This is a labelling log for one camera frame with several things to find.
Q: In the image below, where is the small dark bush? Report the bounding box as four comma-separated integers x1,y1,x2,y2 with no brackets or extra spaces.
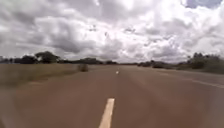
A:
77,63,90,73

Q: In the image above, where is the dry grass field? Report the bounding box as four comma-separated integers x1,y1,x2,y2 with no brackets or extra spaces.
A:
0,63,101,88

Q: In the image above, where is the reddish brown asphalt road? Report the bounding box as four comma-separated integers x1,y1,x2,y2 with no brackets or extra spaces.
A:
0,64,224,128

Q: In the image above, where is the white dashed centre line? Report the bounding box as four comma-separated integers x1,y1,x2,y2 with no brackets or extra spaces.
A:
98,70,120,128

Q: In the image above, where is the distant row of trees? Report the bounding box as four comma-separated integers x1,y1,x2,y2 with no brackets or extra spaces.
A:
0,50,118,65

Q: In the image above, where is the white road edge line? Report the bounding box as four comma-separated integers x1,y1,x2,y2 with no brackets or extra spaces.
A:
156,70,224,90

